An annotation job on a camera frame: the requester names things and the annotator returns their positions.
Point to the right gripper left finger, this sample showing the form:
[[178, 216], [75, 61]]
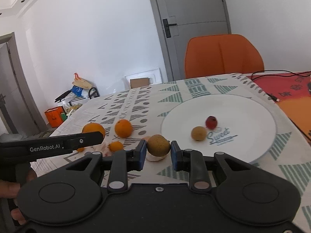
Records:
[[123, 162]]

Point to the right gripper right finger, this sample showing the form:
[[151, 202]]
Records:
[[192, 162]]

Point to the yellow-brown small round fruit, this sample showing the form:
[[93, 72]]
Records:
[[158, 146]]

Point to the person's left hand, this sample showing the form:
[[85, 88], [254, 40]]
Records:
[[10, 190]]

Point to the small orange mandarin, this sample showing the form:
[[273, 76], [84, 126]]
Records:
[[115, 146]]

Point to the peeled pomelo segment left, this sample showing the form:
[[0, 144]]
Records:
[[104, 149]]

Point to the peeled pomelo segment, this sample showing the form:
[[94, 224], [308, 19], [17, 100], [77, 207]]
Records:
[[104, 149], [149, 156]]

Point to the brown longan on plate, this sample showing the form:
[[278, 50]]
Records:
[[199, 133]]

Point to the peeled pomelo segment right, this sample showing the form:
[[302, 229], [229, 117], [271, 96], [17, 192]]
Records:
[[149, 156]]

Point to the large orange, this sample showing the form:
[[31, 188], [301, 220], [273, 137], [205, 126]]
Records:
[[123, 128]]

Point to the orange paper bag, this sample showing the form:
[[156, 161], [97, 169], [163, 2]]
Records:
[[54, 117]]

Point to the small red fruit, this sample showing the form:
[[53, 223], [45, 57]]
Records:
[[211, 122]]

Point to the medium orange mandarin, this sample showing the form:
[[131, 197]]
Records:
[[93, 127]]

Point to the white round plate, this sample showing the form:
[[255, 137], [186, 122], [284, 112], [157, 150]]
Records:
[[246, 129]]

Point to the black metal rack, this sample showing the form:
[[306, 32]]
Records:
[[80, 95]]

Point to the brown cardboard box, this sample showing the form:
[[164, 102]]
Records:
[[139, 82]]

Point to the brown paper bag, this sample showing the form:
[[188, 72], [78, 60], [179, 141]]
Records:
[[80, 82]]

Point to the white foam board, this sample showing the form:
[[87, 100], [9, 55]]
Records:
[[154, 76]]

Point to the orange chair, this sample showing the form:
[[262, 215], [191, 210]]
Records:
[[221, 54]]

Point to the red orange mat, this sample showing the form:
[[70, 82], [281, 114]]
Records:
[[290, 91]]

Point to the grey door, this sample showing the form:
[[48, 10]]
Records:
[[194, 18]]

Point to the black door handle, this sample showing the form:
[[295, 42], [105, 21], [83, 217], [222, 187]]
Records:
[[167, 26]]

